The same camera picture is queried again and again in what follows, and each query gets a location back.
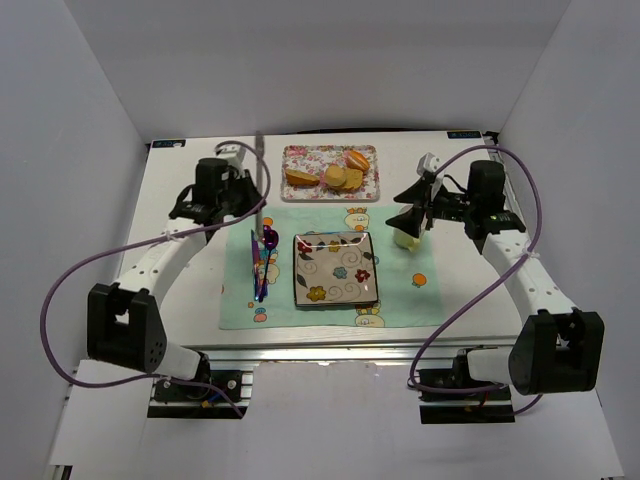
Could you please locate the square floral plate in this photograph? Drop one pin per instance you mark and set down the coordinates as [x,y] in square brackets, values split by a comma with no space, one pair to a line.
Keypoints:
[334,269]

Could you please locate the sliced bread piece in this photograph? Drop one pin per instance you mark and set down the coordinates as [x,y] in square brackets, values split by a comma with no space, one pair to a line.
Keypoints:
[353,179]

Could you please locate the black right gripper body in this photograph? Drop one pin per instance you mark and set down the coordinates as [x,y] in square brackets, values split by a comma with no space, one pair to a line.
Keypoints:
[429,205]

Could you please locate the floral serving tray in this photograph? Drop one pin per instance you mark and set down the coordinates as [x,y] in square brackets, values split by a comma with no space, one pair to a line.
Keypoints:
[314,159]

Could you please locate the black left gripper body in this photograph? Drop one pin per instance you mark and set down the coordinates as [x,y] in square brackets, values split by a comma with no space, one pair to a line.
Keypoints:
[248,198]

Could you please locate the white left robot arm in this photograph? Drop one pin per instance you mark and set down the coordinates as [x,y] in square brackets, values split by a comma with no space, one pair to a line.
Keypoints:
[124,325]

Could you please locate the bread wedge slice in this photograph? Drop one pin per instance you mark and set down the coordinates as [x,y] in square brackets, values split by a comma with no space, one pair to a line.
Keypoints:
[301,179]

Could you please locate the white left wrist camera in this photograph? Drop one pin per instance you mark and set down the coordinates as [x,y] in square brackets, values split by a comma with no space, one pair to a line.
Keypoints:
[233,154]

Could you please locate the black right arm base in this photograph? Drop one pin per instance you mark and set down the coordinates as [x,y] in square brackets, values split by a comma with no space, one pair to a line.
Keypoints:
[462,400]

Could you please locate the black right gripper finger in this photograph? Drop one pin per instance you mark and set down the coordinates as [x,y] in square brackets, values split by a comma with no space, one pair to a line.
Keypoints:
[411,220]
[420,193]

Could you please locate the yellow green mug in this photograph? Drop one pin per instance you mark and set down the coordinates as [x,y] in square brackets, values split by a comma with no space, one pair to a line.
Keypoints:
[406,241]

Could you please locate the round bread roll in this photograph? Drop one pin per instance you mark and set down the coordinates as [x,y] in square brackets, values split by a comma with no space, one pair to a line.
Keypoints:
[334,176]

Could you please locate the iridescent purple spoon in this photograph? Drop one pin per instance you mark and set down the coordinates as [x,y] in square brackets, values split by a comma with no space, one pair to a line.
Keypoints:
[270,241]

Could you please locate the iridescent knife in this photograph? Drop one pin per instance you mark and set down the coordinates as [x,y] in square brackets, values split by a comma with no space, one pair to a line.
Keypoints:
[255,251]

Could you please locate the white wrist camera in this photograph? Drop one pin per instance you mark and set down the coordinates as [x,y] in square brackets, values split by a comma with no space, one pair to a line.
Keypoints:
[233,154]
[427,167]

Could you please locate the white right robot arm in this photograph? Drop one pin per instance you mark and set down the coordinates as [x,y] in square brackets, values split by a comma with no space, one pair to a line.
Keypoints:
[559,347]

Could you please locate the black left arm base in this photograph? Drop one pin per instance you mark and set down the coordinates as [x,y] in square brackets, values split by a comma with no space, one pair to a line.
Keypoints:
[228,399]

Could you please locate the orange striped bun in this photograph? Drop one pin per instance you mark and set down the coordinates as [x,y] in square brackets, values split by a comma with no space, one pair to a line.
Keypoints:
[356,160]

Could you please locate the green placemat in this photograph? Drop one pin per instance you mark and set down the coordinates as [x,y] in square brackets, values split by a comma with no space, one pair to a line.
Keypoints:
[409,292]

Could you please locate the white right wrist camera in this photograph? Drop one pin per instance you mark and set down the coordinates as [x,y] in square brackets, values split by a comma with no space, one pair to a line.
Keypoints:
[427,167]

